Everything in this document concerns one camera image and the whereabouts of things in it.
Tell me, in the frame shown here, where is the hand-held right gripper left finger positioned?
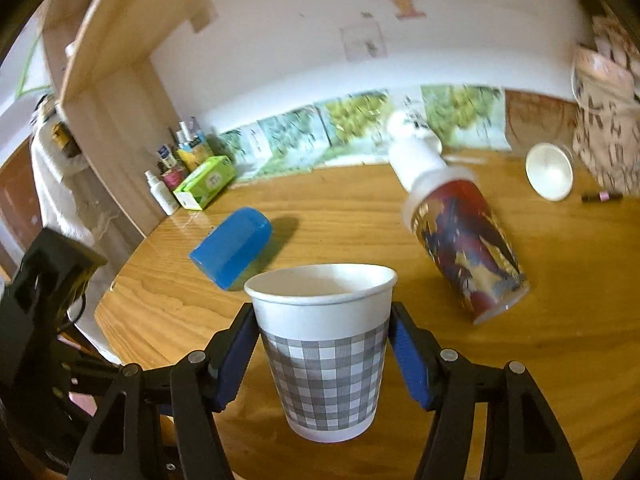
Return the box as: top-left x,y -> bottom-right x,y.
67,302 -> 259,480

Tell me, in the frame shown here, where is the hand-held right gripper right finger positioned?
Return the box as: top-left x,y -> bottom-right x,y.
389,301 -> 584,480

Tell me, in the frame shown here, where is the grey checkered paper cup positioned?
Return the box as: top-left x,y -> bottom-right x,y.
244,263 -> 399,444

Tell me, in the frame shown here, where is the blue plastic cup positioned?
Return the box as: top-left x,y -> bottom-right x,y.
188,206 -> 274,292

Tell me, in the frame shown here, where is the colourful printed cup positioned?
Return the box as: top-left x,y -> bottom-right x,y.
402,166 -> 531,326

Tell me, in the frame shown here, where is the small white cup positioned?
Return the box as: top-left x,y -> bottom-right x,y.
525,142 -> 575,202

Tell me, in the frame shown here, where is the white spray bottle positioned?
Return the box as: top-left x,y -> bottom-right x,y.
144,170 -> 180,216

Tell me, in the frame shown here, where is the pink jar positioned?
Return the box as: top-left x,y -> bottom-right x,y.
161,167 -> 189,192

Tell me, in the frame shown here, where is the green tissue box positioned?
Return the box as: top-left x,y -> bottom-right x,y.
173,155 -> 238,211

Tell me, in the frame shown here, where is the white plastic bottle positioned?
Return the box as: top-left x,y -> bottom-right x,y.
386,111 -> 447,192

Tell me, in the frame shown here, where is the wooden shelf unit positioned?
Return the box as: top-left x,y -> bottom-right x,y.
39,0 -> 313,241

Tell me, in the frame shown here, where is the yellow bottle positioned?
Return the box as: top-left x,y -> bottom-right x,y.
177,141 -> 202,172

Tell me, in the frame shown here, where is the grape print paper sheet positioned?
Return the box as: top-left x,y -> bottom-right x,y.
314,89 -> 397,162
256,107 -> 332,173
212,127 -> 268,182
419,83 -> 512,152

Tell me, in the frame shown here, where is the small dark tube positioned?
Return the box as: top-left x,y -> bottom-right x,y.
581,191 -> 625,205

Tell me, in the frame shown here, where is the beige patterned bag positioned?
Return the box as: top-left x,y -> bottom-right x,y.
570,14 -> 640,197

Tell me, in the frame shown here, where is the pale square wall sticker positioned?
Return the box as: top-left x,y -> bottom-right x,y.
340,22 -> 387,62

